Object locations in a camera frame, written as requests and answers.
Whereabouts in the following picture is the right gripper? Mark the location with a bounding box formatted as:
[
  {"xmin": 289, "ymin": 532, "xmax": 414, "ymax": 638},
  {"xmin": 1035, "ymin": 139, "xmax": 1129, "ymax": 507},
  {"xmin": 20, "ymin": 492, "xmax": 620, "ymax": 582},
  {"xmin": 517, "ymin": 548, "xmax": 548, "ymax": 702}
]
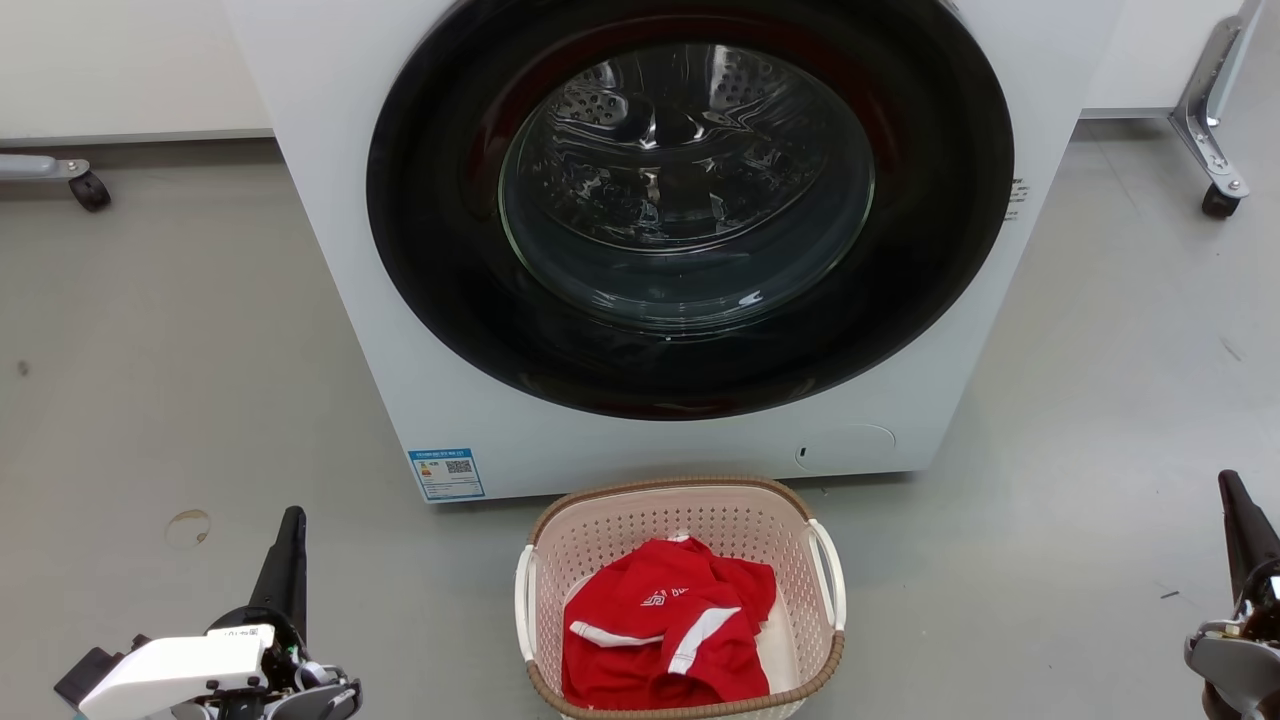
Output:
[{"xmin": 1185, "ymin": 470, "xmax": 1280, "ymax": 720}]

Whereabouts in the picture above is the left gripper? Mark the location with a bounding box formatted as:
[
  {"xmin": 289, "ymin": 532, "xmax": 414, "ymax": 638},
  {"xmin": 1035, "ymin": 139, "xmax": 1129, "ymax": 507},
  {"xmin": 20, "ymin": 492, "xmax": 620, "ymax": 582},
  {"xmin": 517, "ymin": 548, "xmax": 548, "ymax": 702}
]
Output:
[{"xmin": 200, "ymin": 506, "xmax": 362, "ymax": 720}]

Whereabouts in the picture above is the white laundry basket brown rim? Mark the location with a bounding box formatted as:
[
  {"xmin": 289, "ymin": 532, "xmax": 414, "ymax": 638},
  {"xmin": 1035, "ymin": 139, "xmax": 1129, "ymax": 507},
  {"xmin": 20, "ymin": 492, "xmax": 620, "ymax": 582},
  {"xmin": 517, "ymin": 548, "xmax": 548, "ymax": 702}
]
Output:
[{"xmin": 514, "ymin": 476, "xmax": 848, "ymax": 720}]

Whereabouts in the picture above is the blue energy label sticker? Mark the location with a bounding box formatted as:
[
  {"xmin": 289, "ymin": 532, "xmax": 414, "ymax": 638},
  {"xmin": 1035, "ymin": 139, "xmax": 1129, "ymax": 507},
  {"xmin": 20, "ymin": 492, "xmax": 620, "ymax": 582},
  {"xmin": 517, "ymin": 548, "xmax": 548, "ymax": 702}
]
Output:
[{"xmin": 408, "ymin": 448, "xmax": 486, "ymax": 501}]

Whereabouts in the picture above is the white washing machine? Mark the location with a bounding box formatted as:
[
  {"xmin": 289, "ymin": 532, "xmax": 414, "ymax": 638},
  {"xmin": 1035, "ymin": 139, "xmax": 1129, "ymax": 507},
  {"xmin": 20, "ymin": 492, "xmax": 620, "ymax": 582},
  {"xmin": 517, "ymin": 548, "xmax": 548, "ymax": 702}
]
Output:
[{"xmin": 222, "ymin": 0, "xmax": 1126, "ymax": 504}]

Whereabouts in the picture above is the red white sports shirt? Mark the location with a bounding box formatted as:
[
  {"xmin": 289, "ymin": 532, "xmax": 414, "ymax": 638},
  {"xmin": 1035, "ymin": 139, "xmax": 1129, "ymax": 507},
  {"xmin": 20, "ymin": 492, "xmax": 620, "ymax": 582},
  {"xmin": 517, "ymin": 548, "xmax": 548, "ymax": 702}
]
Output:
[{"xmin": 561, "ymin": 536, "xmax": 778, "ymax": 711}]

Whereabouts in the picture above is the grey bar with caster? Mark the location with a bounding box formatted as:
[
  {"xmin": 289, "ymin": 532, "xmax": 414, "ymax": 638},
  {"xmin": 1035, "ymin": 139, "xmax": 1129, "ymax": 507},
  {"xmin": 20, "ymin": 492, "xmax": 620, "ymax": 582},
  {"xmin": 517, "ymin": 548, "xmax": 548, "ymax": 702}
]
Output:
[{"xmin": 0, "ymin": 153, "xmax": 112, "ymax": 213}]

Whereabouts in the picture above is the round black washing machine door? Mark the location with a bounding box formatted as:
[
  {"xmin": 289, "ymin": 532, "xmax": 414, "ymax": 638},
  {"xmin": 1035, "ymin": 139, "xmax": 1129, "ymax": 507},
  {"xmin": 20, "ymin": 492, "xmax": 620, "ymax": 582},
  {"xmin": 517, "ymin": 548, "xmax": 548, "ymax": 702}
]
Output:
[{"xmin": 366, "ymin": 0, "xmax": 1015, "ymax": 421}]

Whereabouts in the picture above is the metal frame leg with caster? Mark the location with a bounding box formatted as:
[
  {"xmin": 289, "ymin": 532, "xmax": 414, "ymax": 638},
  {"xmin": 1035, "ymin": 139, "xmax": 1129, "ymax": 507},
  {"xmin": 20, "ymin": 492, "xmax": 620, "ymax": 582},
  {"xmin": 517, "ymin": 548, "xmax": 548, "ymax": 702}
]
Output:
[{"xmin": 1168, "ymin": 0, "xmax": 1266, "ymax": 220}]

